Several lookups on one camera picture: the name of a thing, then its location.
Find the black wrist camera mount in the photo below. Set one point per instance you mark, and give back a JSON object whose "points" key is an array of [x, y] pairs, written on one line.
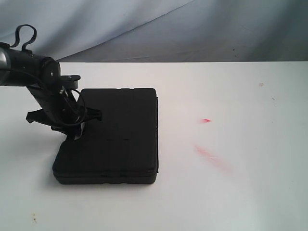
{"points": [[70, 82]]}

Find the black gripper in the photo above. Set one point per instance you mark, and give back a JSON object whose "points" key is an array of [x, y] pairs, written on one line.
{"points": [[60, 111]]}

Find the black plastic carrying case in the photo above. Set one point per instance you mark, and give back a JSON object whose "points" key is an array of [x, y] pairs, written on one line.
{"points": [[122, 147]]}

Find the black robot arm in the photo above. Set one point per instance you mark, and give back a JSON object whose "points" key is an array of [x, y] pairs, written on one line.
{"points": [[53, 91]]}

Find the grey backdrop cloth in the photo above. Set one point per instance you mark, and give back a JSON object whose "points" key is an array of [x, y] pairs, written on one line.
{"points": [[161, 30]]}

